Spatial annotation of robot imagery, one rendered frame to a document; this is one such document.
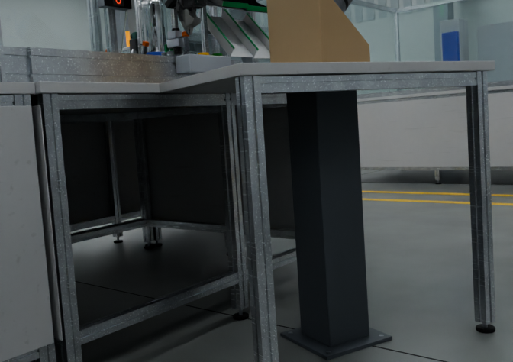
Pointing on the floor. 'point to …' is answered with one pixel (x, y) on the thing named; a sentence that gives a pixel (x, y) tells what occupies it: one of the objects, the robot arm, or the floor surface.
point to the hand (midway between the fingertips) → (187, 31)
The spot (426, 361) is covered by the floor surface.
